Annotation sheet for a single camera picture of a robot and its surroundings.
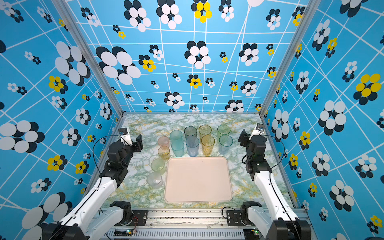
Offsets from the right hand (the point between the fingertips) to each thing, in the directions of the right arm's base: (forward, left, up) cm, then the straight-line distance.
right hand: (252, 132), depth 79 cm
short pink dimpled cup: (+8, +53, -19) cm, 57 cm away
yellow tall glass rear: (+12, +26, -13) cm, 31 cm away
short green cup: (-8, +55, -23) cm, 60 cm away
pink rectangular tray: (-17, +30, -23) cm, 41 cm away
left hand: (-2, +63, 0) cm, 63 cm away
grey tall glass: (+10, +35, -12) cm, 38 cm away
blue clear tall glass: (+4, +12, -15) cm, 20 cm away
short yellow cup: (0, +52, -19) cm, 55 cm away
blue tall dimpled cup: (+2, +33, -13) cm, 35 cm away
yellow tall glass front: (+4, +24, -15) cm, 28 cm away
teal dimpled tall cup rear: (+10, +44, -16) cm, 48 cm away
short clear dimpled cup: (-19, +54, -20) cm, 61 cm away
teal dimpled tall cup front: (+4, +43, -21) cm, 48 cm away
